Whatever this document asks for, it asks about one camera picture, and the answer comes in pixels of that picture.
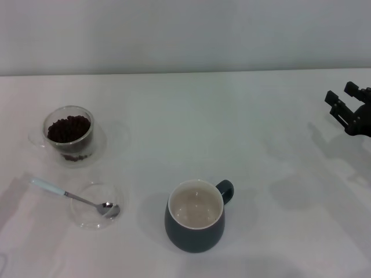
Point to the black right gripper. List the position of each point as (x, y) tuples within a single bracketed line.
[(362, 121)]

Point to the clear glass saucer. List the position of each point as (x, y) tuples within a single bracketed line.
[(87, 223)]

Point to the coffee bean heap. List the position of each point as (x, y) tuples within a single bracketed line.
[(68, 130)]

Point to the dark blue ceramic mug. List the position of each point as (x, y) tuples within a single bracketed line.
[(191, 237)]

